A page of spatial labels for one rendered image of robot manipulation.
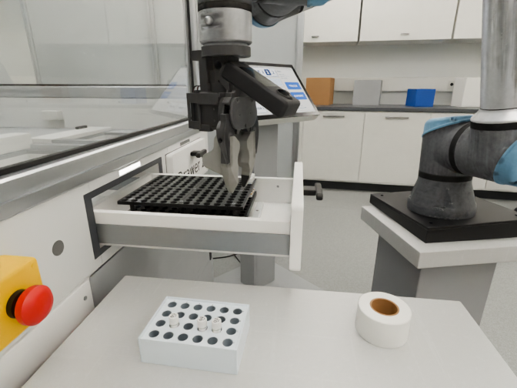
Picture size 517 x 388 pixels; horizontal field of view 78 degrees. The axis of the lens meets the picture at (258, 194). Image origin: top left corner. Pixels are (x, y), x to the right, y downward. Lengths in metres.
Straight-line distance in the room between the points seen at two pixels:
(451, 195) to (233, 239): 0.54
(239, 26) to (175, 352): 0.42
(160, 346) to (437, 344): 0.36
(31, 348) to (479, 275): 0.90
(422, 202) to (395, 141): 2.74
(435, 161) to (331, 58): 3.43
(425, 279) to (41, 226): 0.76
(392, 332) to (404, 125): 3.18
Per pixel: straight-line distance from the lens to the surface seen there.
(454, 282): 0.92
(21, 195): 0.48
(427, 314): 0.58
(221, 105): 0.47
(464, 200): 0.87
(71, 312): 0.58
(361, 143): 3.54
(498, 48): 0.73
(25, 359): 0.53
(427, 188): 0.86
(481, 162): 0.76
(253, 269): 1.73
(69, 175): 0.54
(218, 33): 0.47
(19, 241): 0.48
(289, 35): 2.24
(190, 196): 0.59
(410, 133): 3.60
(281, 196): 0.73
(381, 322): 0.47
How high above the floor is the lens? 1.09
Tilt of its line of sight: 19 degrees down
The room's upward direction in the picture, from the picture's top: straight up
